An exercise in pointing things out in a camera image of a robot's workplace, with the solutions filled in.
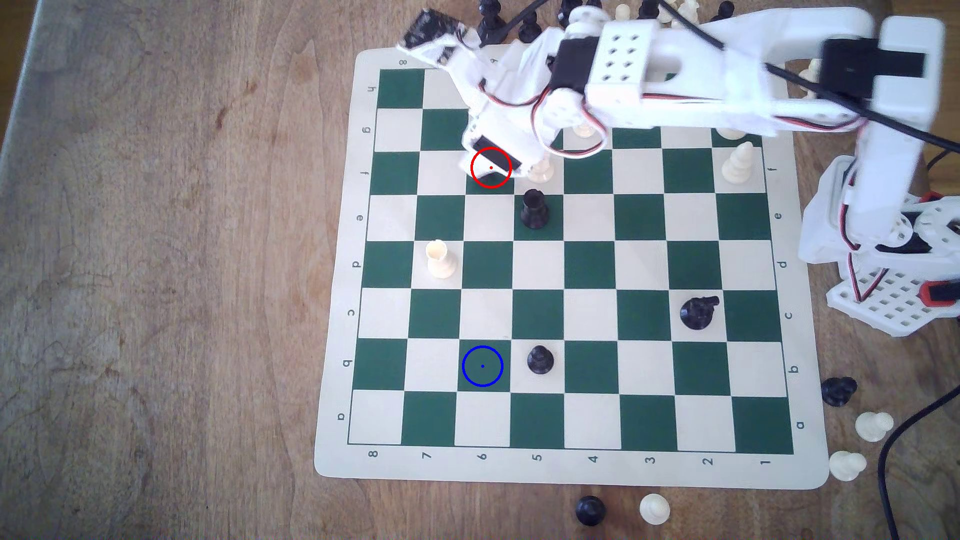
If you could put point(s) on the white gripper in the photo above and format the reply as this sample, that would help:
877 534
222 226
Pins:
500 156

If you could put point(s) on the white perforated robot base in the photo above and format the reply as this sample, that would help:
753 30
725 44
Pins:
892 304

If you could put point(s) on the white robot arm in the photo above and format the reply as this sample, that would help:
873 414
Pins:
750 82

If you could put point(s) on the white rook chess piece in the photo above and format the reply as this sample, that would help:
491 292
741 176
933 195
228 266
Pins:
541 172
439 262

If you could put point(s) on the black pawn chess piece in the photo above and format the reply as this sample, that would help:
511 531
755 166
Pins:
529 30
724 9
540 361
590 511

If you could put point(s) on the black knight chess piece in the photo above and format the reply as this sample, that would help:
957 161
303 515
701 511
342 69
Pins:
838 391
697 313

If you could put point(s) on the white bishop chess piece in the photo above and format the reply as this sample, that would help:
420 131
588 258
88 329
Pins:
738 166

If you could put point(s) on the white knight chess piece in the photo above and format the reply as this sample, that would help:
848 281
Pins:
687 7

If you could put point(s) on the green and cream chess mat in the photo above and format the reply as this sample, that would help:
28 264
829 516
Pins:
570 469

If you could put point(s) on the red and black clamp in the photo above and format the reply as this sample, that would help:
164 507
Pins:
942 293

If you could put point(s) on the black wrist camera board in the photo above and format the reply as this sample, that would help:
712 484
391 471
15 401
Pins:
431 30

